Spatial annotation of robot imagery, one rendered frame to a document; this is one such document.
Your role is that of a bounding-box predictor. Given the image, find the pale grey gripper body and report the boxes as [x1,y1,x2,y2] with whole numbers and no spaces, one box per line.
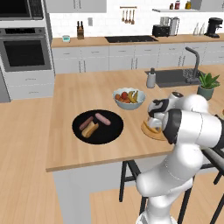
[146,115,164,131]

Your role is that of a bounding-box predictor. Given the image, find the round wooden plate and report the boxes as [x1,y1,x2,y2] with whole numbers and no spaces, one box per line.
[140,118,169,142]

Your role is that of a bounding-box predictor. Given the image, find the pale blue fruit bowl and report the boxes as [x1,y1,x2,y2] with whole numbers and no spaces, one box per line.
[112,87,147,111]

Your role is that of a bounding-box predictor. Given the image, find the black round bowl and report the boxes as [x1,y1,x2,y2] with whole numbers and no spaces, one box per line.
[72,109,124,145]

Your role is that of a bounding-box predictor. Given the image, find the pink sausage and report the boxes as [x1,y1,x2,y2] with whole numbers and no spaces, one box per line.
[94,112,112,127]

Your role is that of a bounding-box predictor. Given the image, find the yellow hot dog bun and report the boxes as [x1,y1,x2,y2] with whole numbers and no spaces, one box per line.
[80,121,100,139]

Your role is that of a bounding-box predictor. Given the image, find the brown sausage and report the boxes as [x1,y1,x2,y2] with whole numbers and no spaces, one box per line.
[79,115,95,131]

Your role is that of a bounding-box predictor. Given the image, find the yellow banana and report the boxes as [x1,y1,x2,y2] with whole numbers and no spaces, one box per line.
[127,90,139,104]

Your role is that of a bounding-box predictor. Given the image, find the grey soap dispenser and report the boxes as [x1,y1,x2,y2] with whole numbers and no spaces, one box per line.
[145,66,158,89]

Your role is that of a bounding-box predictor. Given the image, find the dark grey sink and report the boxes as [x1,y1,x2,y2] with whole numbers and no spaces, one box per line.
[144,67,206,88]

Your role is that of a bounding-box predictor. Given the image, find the black bar stool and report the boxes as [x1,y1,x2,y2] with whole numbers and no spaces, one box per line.
[118,159,149,216]
[177,147,224,224]

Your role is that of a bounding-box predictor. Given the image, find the green potted plant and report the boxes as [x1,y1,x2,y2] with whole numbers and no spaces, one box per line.
[196,71,221,102]

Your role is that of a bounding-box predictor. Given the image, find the grey base cupboard run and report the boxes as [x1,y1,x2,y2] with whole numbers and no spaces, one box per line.
[51,40,224,75]

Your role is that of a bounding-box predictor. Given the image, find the dark grey tap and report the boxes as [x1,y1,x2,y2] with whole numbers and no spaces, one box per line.
[185,45,201,84]

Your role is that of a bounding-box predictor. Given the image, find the black hob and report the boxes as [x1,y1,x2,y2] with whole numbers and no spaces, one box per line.
[104,35,159,45]

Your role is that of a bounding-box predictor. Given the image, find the black toaster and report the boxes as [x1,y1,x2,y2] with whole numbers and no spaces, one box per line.
[151,24,172,39]

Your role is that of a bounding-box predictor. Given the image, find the silver kettle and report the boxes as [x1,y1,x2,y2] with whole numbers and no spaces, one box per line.
[167,16,180,37]

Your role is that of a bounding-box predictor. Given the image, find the clear glass bottle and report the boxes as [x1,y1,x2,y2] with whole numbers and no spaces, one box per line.
[193,22,200,37]
[199,23,207,37]

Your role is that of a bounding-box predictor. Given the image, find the black coffee machine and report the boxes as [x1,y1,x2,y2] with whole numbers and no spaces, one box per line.
[204,17,224,39]

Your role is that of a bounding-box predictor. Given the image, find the wooden knife block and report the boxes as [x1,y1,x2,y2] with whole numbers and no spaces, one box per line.
[76,20,86,40]

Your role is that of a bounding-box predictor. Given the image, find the grey drawers under oven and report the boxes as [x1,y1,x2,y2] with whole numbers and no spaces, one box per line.
[3,69,56,101]

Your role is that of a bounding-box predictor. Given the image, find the steel built-in oven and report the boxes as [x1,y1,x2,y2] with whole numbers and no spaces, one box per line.
[0,26,54,74]

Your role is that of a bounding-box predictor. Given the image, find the black microwave oven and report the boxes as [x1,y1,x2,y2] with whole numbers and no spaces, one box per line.
[0,0,45,21]

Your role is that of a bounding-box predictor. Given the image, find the rail with hanging tools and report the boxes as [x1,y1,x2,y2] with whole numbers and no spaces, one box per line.
[119,5,138,25]

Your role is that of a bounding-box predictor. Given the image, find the white wall shelf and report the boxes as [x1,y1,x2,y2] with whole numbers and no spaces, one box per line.
[151,7,203,13]

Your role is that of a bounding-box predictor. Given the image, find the grey wall cupboard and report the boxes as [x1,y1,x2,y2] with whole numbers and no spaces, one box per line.
[45,0,108,14]
[191,0,224,12]

